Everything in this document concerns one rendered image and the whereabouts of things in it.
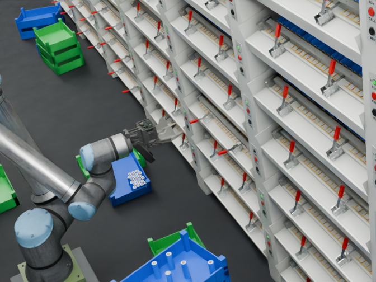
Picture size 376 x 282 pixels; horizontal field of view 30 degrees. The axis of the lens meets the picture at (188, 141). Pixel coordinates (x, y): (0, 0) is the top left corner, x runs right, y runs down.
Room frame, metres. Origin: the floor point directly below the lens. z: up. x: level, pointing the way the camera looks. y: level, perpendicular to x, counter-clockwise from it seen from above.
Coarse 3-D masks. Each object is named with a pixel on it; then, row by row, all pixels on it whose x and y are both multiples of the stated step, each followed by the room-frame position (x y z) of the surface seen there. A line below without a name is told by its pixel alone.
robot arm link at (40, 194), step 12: (0, 96) 2.28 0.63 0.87; (0, 108) 2.26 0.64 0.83; (12, 108) 2.31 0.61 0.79; (0, 120) 2.24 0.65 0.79; (12, 120) 2.26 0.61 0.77; (24, 132) 2.27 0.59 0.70; (36, 192) 2.23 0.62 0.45; (48, 192) 2.22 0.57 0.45; (36, 204) 2.22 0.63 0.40; (48, 204) 2.20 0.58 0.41; (60, 204) 2.20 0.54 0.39
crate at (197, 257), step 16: (192, 240) 1.67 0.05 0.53; (160, 256) 1.64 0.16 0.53; (176, 256) 1.67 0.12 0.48; (192, 256) 1.66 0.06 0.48; (208, 256) 1.61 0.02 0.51; (144, 272) 1.61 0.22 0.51; (160, 272) 1.62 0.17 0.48; (176, 272) 1.60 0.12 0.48; (192, 272) 1.58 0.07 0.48; (208, 272) 1.57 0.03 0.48; (224, 272) 1.53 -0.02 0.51
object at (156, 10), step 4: (140, 0) 2.91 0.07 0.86; (144, 0) 2.84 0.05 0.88; (148, 0) 2.81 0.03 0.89; (152, 0) 2.80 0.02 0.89; (156, 0) 2.78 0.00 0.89; (144, 4) 2.88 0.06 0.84; (148, 4) 2.78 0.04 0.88; (152, 4) 2.76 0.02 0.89; (156, 4) 2.64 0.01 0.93; (152, 8) 2.75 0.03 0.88; (156, 8) 2.72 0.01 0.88; (156, 12) 2.71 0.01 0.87; (160, 12) 2.64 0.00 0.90; (160, 16) 2.67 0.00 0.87
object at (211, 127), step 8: (192, 96) 2.56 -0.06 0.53; (192, 104) 2.56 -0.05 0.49; (200, 104) 2.53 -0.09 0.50; (192, 112) 2.50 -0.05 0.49; (200, 112) 2.48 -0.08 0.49; (200, 120) 2.43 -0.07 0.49; (208, 128) 2.36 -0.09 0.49; (216, 128) 2.33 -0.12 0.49; (224, 128) 2.31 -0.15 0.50; (216, 136) 2.29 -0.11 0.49; (224, 136) 2.27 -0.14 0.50; (224, 144) 2.22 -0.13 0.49; (232, 144) 2.20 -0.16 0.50; (232, 152) 2.16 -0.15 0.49; (240, 152) 2.14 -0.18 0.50; (240, 160) 2.10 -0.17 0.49; (248, 160) 2.08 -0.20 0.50; (248, 168) 2.04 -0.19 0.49
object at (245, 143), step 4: (200, 96) 2.55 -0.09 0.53; (200, 100) 2.52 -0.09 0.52; (204, 100) 2.51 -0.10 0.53; (204, 104) 2.49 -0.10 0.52; (208, 104) 2.47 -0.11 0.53; (208, 108) 2.45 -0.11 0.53; (212, 108) 2.43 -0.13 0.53; (216, 112) 2.39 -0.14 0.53; (216, 116) 2.38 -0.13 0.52; (220, 116) 2.36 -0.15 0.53; (216, 120) 2.36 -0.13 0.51; (220, 120) 2.33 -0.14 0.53; (224, 120) 2.32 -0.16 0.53; (224, 124) 2.30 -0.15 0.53; (228, 124) 2.29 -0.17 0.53; (228, 128) 2.27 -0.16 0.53; (232, 128) 2.26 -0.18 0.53; (232, 132) 2.23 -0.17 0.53; (236, 132) 2.22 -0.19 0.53; (228, 136) 2.24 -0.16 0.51; (236, 136) 2.20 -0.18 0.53; (240, 136) 2.19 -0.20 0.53; (240, 140) 2.17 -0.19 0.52; (244, 140) 2.16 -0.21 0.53; (244, 144) 2.14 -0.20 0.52; (248, 144) 2.13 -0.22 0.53; (248, 148) 2.11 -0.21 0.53; (248, 156) 2.08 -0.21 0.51
